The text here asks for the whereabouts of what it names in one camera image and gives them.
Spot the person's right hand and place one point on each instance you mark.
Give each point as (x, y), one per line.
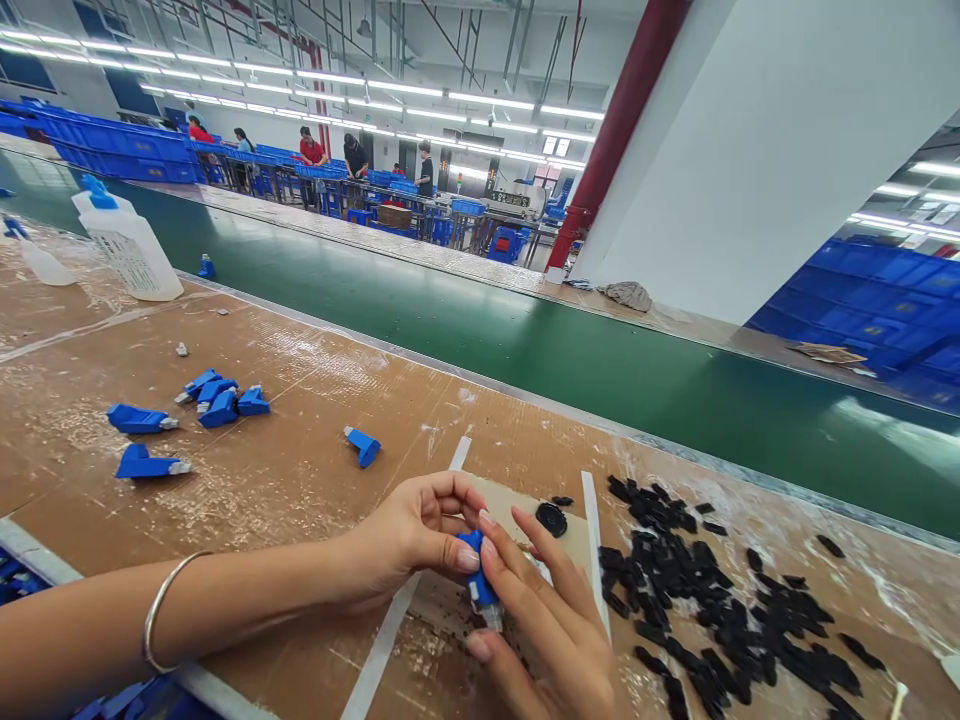
(559, 645)

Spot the person's left hand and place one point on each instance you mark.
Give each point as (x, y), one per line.
(405, 536)

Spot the blue plastic connector white tip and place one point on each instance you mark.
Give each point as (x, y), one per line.
(136, 418)
(221, 410)
(253, 403)
(196, 384)
(146, 463)
(365, 447)
(219, 388)
(475, 589)

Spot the white paper strip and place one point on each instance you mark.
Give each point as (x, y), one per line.
(460, 454)
(596, 547)
(382, 645)

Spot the black round cap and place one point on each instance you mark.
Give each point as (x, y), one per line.
(551, 519)

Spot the pile of small black parts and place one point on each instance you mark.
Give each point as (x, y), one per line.
(720, 615)

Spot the green conveyor belt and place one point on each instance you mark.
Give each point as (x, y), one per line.
(525, 330)

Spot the grey crumpled cloth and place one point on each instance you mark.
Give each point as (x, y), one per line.
(628, 295)

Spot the work tables with blue bins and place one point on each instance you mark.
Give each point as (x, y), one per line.
(420, 206)

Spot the small blue cap piece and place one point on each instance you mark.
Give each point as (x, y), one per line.
(205, 267)

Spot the white cotton swab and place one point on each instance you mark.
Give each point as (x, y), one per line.
(896, 697)

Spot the blue bin of connectors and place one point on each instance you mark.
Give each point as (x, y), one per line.
(15, 577)

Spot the torn brown cardboard scrap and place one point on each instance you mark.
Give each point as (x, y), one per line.
(829, 352)

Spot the large white bottle blue cap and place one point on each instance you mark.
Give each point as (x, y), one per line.
(131, 244)

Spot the small clear bottle blue cap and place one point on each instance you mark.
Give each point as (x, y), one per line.
(41, 262)

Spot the red vertical pipe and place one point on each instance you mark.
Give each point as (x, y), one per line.
(622, 127)

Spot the tall stack of blue crates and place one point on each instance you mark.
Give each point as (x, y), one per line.
(877, 307)

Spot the ceiling strip lights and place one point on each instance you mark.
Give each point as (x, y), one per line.
(300, 82)

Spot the long stack of blue crates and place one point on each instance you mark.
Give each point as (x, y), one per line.
(112, 146)

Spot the white square pillar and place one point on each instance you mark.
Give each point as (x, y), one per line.
(757, 142)

